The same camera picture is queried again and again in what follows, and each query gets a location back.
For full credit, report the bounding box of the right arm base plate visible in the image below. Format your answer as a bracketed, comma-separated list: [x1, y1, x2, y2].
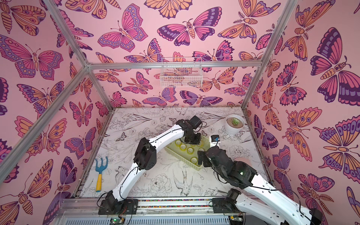
[209, 197, 242, 214]

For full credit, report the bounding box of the white wire wall basket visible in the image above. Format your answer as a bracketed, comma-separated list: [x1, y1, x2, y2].
[158, 57, 203, 88]

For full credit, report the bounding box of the white pot with succulent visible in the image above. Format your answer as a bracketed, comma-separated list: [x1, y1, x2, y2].
[225, 114, 246, 136]

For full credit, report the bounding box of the blue yellow garden fork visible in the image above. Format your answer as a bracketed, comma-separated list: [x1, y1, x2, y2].
[95, 156, 108, 192]

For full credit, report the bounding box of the yellow tape roll six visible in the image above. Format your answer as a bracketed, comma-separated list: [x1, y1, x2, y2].
[187, 147, 194, 154]

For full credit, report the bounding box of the green plastic storage basket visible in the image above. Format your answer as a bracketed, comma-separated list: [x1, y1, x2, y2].
[164, 136, 210, 171]

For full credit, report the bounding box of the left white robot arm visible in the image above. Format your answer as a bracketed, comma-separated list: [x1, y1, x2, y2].
[98, 116, 202, 215]

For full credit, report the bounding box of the aluminium front rail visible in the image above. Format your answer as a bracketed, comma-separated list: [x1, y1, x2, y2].
[56, 195, 296, 225]

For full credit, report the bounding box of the clear white tape roll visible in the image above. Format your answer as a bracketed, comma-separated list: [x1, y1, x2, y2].
[175, 140, 182, 146]

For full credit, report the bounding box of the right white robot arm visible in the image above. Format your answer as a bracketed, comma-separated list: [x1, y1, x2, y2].
[198, 135, 323, 225]

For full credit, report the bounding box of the yellow tape roll four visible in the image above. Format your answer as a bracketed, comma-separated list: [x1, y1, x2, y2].
[180, 144, 187, 151]

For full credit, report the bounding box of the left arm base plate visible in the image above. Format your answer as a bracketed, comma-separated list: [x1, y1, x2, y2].
[98, 199, 139, 215]

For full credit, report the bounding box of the yellow tape roll three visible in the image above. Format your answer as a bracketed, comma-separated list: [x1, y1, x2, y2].
[191, 157, 198, 164]

